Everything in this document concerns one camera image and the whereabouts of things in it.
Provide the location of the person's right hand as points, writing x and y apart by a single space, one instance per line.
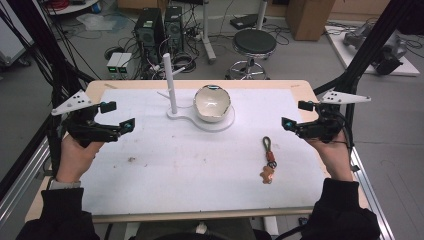
335 160

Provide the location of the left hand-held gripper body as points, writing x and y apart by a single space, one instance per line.
90 130

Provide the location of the black frame bar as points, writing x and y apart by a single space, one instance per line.
366 46
40 50

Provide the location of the grey wristband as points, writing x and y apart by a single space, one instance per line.
65 184

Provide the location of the clear plastic sheet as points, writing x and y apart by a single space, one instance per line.
100 22

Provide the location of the black round stool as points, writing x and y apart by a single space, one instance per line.
254 41

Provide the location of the white stand with post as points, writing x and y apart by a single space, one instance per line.
170 86

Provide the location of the person's left hand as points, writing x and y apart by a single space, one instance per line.
75 160

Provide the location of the white round table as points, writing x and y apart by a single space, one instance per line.
71 7

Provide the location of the aluminium rail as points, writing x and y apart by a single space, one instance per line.
370 193
20 186

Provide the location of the white ceramic bowl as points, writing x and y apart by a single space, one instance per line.
212 103

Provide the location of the white floor board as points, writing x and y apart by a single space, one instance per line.
346 56

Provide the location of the white box with green light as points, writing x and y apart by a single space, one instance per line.
114 63
124 63

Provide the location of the black computer tower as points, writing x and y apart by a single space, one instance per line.
149 30
173 28

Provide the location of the black flat case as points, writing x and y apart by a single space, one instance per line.
245 21

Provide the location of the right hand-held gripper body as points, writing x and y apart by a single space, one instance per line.
321 128

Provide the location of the white table mat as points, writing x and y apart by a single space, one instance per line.
186 166

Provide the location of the grey machine on board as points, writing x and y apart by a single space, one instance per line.
386 50

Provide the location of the white table leg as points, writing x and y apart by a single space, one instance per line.
207 33
261 13

